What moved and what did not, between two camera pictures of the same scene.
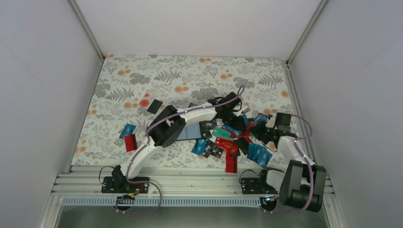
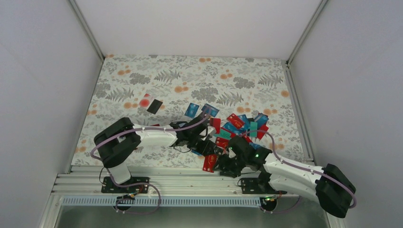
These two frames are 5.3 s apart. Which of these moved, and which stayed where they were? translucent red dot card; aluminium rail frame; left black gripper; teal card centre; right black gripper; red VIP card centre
Moved: right black gripper; left black gripper
Stayed: teal card centre; aluminium rail frame; translucent red dot card; red VIP card centre
